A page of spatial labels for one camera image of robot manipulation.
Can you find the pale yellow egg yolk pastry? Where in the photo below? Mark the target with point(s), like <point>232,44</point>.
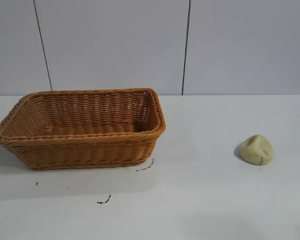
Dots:
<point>257,150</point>

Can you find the brown woven wicker basket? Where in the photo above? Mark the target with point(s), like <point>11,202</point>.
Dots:
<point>90,147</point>

